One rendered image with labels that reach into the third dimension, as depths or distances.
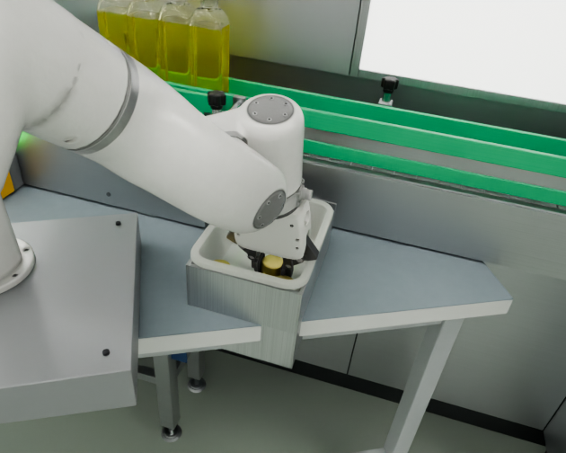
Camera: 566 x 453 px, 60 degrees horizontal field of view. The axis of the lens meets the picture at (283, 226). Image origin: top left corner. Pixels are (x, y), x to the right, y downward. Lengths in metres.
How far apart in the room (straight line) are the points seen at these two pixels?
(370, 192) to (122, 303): 0.45
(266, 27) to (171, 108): 0.63
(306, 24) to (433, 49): 0.23
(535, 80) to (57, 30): 0.82
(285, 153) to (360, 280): 0.36
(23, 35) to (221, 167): 0.17
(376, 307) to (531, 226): 0.30
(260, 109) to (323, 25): 0.47
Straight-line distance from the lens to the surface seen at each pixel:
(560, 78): 1.00
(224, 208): 0.42
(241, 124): 0.53
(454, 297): 0.85
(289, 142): 0.52
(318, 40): 0.98
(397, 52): 0.97
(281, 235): 0.64
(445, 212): 0.88
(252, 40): 1.02
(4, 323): 0.70
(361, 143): 0.86
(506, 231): 0.91
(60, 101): 0.34
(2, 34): 0.32
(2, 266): 0.74
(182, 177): 0.40
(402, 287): 0.84
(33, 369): 0.63
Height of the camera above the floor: 1.29
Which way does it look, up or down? 36 degrees down
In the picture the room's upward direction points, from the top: 6 degrees clockwise
